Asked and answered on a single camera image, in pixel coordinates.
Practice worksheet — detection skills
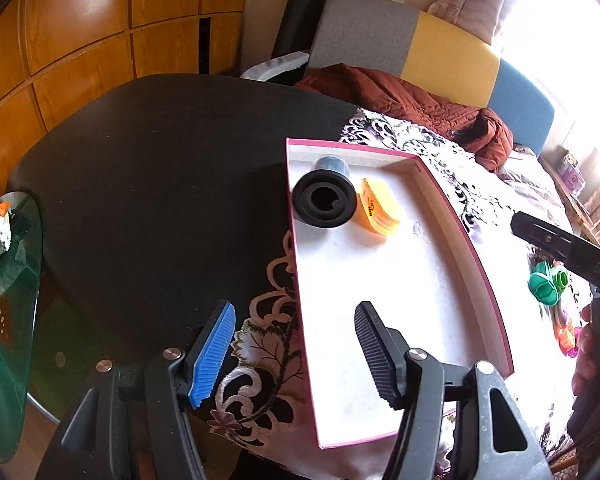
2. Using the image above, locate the white chair armrest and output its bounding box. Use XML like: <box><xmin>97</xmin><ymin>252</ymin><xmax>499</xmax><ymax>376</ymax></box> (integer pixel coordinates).
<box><xmin>240</xmin><ymin>51</ymin><xmax>311</xmax><ymax>82</ymax></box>

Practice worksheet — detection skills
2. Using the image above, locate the wooden wardrobe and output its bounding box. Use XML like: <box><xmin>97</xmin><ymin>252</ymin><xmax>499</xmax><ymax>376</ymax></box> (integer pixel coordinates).
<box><xmin>0</xmin><ymin>0</ymin><xmax>251</xmax><ymax>206</ymax></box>

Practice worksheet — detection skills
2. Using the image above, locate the white embroidered floral tablecloth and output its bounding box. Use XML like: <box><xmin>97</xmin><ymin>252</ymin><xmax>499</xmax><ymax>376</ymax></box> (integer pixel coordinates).
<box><xmin>207</xmin><ymin>108</ymin><xmax>596</xmax><ymax>480</ymax></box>

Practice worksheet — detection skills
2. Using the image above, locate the orange plastic block toy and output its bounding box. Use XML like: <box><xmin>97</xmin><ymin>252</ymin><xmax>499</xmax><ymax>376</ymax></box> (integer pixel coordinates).
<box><xmin>555</xmin><ymin>324</ymin><xmax>577</xmax><ymax>353</ymax></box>

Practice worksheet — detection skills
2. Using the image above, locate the dark green plastic toy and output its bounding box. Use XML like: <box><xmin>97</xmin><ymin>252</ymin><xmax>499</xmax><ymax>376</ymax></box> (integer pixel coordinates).
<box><xmin>527</xmin><ymin>262</ymin><xmax>561</xmax><ymax>306</ymax></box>

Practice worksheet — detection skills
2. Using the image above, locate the green glass side table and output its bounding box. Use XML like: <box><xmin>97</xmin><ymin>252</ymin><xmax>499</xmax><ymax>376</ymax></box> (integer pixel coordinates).
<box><xmin>0</xmin><ymin>191</ymin><xmax>43</xmax><ymax>465</ymax></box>

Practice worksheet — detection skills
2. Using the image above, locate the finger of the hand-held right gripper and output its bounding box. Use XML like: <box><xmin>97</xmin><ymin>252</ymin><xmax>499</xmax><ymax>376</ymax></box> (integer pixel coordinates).
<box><xmin>510</xmin><ymin>211</ymin><xmax>581</xmax><ymax>266</ymax></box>

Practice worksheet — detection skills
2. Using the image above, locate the black cylinder with grey cap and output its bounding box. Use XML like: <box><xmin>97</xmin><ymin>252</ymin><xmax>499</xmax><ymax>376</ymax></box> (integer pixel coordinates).
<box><xmin>292</xmin><ymin>156</ymin><xmax>357</xmax><ymax>228</ymax></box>

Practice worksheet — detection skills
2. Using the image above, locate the purple storage box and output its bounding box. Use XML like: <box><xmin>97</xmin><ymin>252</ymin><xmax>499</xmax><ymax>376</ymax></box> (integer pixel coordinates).
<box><xmin>560</xmin><ymin>152</ymin><xmax>587</xmax><ymax>186</ymax></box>

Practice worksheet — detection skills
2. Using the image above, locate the person's right hand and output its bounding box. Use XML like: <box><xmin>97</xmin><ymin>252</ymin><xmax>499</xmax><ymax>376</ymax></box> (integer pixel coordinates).
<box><xmin>571</xmin><ymin>305</ymin><xmax>600</xmax><ymax>396</ymax></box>

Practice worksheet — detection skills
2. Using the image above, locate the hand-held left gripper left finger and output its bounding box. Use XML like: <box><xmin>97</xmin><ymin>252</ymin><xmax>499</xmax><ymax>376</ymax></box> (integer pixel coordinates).
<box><xmin>35</xmin><ymin>301</ymin><xmax>237</xmax><ymax>480</ymax></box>

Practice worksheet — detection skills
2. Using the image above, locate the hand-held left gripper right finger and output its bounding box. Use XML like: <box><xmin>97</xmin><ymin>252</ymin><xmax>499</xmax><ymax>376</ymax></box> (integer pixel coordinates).
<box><xmin>354</xmin><ymin>301</ymin><xmax>553</xmax><ymax>480</ymax></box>

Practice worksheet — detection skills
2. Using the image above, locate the pink-edged white cardboard box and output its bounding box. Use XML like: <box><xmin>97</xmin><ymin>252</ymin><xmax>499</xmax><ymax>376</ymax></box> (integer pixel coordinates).
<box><xmin>285</xmin><ymin>137</ymin><xmax>515</xmax><ymax>451</ymax></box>

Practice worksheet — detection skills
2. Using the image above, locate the black rolled mat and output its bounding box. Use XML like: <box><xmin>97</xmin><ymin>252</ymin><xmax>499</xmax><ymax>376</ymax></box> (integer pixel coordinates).
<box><xmin>271</xmin><ymin>0</ymin><xmax>337</xmax><ymax>58</ymax></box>

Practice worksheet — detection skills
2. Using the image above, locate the rust-brown quilted jacket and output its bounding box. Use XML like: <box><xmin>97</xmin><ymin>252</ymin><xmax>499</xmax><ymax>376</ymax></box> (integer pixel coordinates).
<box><xmin>294</xmin><ymin>63</ymin><xmax>515</xmax><ymax>173</ymax></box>

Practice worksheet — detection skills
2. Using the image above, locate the grey yellow blue headboard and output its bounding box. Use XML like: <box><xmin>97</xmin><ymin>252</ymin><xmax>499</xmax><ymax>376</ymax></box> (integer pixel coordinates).
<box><xmin>307</xmin><ymin>0</ymin><xmax>556</xmax><ymax>156</ymax></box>

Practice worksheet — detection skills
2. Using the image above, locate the pale pink bedding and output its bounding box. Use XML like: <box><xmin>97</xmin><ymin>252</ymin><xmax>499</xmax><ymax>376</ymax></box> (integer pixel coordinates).
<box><xmin>497</xmin><ymin>145</ymin><xmax>571</xmax><ymax>211</ymax></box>

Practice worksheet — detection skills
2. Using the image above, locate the wooden desk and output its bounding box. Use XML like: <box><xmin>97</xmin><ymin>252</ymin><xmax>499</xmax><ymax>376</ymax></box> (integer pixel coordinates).
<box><xmin>540</xmin><ymin>152</ymin><xmax>600</xmax><ymax>246</ymax></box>

